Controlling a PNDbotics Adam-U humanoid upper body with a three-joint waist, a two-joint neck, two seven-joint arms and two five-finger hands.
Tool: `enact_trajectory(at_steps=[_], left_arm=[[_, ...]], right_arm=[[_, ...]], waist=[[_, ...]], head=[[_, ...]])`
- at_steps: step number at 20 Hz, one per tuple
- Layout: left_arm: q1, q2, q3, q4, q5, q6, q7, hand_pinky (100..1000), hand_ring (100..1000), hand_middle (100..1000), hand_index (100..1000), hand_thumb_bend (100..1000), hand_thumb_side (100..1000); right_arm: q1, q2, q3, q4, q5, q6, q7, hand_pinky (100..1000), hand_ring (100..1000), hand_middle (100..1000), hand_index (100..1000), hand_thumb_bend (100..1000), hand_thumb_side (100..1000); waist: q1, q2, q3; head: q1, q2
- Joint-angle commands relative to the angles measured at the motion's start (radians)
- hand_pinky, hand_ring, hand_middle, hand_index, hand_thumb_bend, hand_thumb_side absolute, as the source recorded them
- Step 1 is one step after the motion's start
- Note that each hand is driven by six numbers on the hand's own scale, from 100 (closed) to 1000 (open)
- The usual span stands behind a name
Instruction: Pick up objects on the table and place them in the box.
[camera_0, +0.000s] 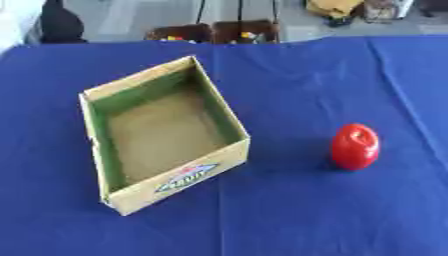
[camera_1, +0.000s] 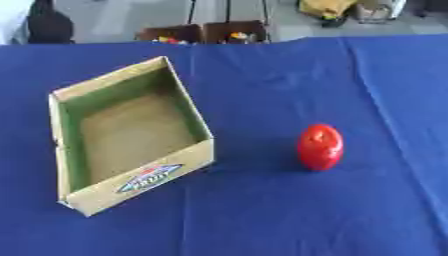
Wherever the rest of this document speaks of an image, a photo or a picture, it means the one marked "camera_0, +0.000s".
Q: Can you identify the tan cardboard box green inside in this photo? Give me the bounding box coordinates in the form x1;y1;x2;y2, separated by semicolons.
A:
77;55;252;217

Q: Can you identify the brown cardboard box with toys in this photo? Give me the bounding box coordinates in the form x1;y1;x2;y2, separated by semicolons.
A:
210;19;282;45
143;23;214;44

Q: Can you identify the black tripod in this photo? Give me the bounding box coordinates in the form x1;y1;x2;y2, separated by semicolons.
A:
194;0;280;25

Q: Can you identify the red toy apple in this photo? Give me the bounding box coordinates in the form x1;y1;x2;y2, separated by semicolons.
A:
330;123;382;171

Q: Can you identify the yellow bag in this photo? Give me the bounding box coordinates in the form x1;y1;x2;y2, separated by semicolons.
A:
304;0;366;19

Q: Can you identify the black chair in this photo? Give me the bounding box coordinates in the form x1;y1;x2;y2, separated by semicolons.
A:
38;0;90;44

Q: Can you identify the clear storage crate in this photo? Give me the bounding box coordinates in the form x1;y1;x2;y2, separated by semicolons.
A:
362;0;415;24

